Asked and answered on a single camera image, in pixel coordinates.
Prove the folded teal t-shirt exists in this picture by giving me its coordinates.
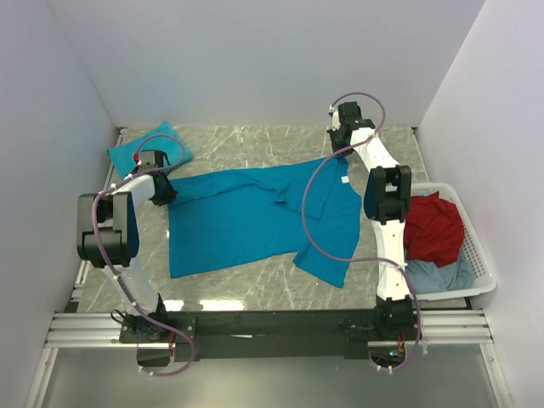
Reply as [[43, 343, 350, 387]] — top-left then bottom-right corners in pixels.
[[108, 121, 194, 179]]

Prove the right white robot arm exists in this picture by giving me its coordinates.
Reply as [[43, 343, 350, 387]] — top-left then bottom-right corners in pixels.
[[327, 101, 416, 339]]

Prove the blue polo t-shirt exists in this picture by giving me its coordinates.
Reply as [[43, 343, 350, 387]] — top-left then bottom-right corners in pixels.
[[168, 158, 361, 287]]

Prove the light blue t-shirt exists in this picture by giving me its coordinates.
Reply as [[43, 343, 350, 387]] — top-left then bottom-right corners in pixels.
[[406, 256, 476, 294]]

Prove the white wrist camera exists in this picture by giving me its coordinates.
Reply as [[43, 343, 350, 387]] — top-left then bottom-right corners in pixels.
[[133, 150, 157, 168], [328, 105, 341, 131]]

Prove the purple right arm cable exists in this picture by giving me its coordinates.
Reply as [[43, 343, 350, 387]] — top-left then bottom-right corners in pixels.
[[300, 91, 423, 372]]

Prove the white plastic laundry basket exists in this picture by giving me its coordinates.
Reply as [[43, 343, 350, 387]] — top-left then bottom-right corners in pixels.
[[411, 183, 496, 301]]

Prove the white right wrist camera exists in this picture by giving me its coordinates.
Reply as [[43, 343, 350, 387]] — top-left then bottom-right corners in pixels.
[[328, 105, 341, 131]]

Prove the red t-shirt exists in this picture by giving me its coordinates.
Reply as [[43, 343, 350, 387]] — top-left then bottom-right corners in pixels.
[[404, 192, 465, 268]]

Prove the aluminium rail frame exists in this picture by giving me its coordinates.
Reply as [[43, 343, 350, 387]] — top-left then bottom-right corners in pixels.
[[25, 127, 495, 408]]

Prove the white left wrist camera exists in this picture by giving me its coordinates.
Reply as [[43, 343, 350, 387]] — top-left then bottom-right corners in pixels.
[[133, 150, 157, 168]]

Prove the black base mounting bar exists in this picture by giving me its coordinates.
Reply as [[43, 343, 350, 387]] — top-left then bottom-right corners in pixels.
[[118, 309, 383, 362]]

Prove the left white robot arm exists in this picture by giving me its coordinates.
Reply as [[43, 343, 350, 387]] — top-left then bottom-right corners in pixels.
[[76, 150, 177, 343]]

